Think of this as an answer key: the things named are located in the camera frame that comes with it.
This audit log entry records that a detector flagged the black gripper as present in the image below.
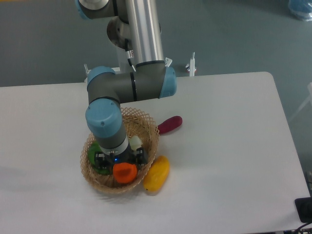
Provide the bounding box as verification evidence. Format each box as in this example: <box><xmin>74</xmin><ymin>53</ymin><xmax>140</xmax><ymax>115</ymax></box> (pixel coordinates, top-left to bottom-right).
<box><xmin>94</xmin><ymin>147</ymin><xmax>148</xmax><ymax>170</ymax></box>

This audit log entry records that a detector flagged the orange fruit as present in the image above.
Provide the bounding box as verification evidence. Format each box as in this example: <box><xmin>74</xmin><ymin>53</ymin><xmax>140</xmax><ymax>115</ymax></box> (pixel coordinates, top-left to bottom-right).
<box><xmin>113</xmin><ymin>162</ymin><xmax>137</xmax><ymax>184</ymax></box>

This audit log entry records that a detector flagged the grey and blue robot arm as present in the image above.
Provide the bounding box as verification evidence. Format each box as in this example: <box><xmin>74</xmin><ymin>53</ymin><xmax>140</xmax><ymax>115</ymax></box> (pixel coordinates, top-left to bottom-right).
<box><xmin>76</xmin><ymin>0</ymin><xmax>177</xmax><ymax>170</ymax></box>

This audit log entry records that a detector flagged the woven wicker basket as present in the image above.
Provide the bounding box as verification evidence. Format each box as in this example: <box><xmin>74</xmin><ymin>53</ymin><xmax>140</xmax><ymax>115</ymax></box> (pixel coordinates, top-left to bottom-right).
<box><xmin>80</xmin><ymin>107</ymin><xmax>159</xmax><ymax>194</ymax></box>

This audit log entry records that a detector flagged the green lettuce leaf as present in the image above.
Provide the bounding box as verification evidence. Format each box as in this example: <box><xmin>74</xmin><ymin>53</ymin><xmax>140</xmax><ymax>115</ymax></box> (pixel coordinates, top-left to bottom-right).
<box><xmin>87</xmin><ymin>141</ymin><xmax>112</xmax><ymax>176</ymax></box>

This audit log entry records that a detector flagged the yellow mango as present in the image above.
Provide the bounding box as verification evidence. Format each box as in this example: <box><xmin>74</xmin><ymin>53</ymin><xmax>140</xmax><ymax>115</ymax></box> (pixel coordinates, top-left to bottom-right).
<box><xmin>143</xmin><ymin>156</ymin><xmax>170</xmax><ymax>193</ymax></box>

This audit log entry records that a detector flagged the dark red sweet potato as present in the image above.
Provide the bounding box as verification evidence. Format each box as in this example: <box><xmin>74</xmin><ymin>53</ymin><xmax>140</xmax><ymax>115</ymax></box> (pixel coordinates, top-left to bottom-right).
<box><xmin>157</xmin><ymin>116</ymin><xmax>183</xmax><ymax>135</ymax></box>

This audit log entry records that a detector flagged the black device at edge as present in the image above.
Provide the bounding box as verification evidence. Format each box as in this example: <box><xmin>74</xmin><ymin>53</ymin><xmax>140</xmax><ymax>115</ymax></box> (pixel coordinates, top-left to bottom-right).
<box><xmin>294</xmin><ymin>197</ymin><xmax>312</xmax><ymax>223</ymax></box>

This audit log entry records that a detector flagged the white metal bracket post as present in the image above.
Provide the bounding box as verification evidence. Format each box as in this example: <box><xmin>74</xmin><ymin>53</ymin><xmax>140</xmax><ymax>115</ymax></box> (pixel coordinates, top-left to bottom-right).
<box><xmin>186</xmin><ymin>52</ymin><xmax>197</xmax><ymax>77</ymax></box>

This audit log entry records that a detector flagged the black cable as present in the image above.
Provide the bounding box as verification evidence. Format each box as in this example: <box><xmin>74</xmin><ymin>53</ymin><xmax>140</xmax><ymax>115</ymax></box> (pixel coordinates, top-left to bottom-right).
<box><xmin>293</xmin><ymin>222</ymin><xmax>312</xmax><ymax>234</ymax></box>

